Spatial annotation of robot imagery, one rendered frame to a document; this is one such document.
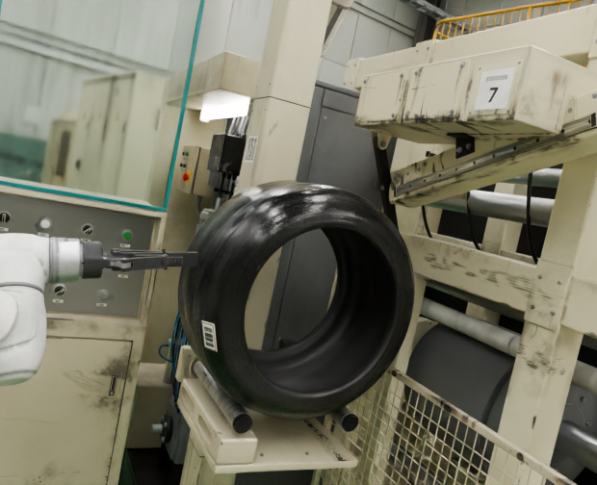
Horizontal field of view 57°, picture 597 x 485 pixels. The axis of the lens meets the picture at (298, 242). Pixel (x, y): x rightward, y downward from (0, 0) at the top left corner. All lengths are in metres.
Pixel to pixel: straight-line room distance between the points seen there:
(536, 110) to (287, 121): 0.67
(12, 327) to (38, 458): 1.02
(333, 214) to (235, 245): 0.23
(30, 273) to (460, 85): 0.95
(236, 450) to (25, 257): 0.60
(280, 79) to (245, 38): 9.97
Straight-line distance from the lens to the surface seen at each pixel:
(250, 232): 1.16
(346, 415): 1.41
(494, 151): 1.37
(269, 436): 1.48
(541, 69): 1.22
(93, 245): 1.17
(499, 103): 1.20
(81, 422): 1.98
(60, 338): 1.86
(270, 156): 1.55
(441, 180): 1.48
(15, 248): 1.15
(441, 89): 1.35
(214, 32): 11.24
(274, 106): 1.55
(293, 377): 1.55
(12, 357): 1.05
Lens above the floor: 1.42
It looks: 5 degrees down
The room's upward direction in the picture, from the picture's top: 12 degrees clockwise
